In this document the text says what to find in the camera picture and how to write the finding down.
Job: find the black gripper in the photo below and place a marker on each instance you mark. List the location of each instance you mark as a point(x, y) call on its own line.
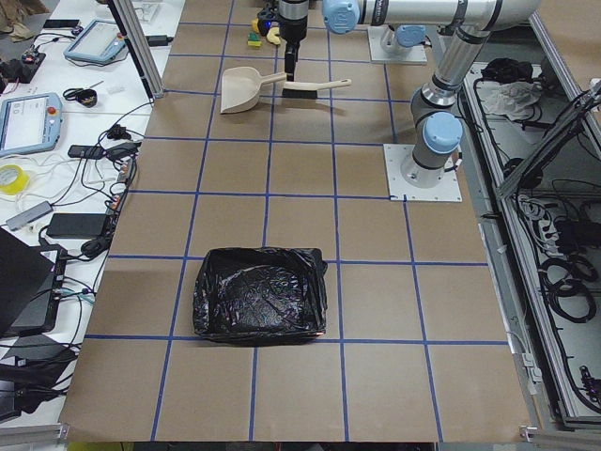
point(292, 28)

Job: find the pale yellow squash slice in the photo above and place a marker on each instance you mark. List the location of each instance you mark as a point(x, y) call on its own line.
point(273, 36)

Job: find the yellow green sponge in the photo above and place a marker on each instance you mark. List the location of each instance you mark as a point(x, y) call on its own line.
point(254, 40)

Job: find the beige hand brush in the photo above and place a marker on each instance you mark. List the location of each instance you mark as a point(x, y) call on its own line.
point(309, 90)

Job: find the beige plastic dustpan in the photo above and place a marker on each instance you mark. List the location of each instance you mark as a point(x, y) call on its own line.
point(241, 88)

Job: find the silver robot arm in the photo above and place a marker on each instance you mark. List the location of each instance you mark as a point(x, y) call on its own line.
point(438, 132)

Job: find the black-lined bin left side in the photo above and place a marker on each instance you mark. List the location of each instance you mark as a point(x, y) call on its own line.
point(261, 296)

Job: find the blue teach pendant far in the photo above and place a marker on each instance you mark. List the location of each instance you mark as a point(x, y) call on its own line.
point(99, 43)

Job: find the blue teach pendant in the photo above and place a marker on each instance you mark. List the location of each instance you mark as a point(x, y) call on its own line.
point(99, 43)
point(30, 124)

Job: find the black scissors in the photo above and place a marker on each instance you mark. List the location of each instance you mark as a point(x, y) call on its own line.
point(69, 94)

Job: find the small black bowl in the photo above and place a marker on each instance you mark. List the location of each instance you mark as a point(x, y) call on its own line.
point(87, 97)

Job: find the white crumpled cloth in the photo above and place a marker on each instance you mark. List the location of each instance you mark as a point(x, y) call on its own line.
point(514, 101)

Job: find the blue teach pendant near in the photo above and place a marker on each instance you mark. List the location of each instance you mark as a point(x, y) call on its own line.
point(30, 124)

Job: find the black power adapter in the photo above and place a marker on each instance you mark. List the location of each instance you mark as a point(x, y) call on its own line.
point(76, 225)

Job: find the grey usb hub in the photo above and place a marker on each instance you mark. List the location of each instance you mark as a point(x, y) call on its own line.
point(29, 216)

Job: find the yellow tape roll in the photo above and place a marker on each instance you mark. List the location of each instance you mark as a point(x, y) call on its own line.
point(13, 180)

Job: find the black laptop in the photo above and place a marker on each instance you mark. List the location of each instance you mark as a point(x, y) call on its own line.
point(31, 279)

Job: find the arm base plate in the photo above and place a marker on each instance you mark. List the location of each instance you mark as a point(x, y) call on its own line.
point(397, 44)
point(407, 181)

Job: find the aluminium frame post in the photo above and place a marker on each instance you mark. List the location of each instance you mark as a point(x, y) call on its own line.
point(131, 30)

